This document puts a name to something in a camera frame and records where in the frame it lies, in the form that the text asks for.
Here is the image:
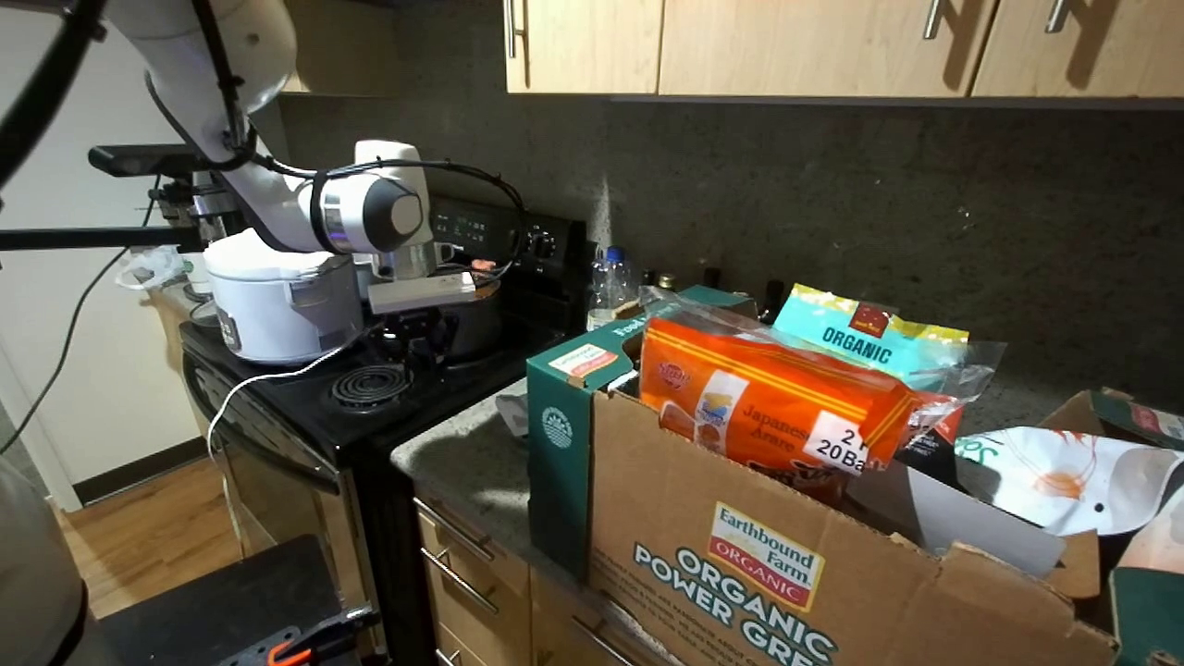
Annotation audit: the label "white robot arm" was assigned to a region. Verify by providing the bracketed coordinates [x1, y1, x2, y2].
[0, 0, 429, 277]

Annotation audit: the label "green carton box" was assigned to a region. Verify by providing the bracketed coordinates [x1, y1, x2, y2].
[524, 284, 756, 581]

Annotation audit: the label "orange bread packet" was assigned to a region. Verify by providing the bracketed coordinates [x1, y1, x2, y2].
[640, 311, 962, 479]

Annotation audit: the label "large cardboard produce box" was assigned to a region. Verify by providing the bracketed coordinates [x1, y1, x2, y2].
[522, 354, 1184, 666]

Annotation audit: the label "clear water bottle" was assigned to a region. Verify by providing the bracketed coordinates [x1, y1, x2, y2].
[590, 245, 638, 330]

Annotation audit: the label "teal organic snack bag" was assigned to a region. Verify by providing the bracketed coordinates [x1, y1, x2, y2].
[774, 284, 1008, 401]

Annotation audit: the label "wooden counter drawers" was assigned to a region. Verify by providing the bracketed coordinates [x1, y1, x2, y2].
[413, 491, 669, 666]

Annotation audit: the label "black stove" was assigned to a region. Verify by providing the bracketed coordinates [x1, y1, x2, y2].
[183, 198, 592, 666]

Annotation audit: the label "white rice cooker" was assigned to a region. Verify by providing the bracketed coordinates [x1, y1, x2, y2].
[204, 229, 363, 366]

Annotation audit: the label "wooden upper cabinets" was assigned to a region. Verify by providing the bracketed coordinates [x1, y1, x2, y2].
[502, 0, 1184, 102]

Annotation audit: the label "black case orange latch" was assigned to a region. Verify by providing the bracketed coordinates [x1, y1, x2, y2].
[101, 537, 379, 666]

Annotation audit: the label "white orange patterned bag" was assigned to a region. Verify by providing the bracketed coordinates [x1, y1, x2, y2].
[956, 426, 1184, 537]

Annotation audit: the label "white power cable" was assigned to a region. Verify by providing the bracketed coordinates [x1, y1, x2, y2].
[201, 322, 400, 459]

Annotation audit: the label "black camera on stand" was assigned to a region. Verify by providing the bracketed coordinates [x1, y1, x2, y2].
[89, 144, 241, 247]

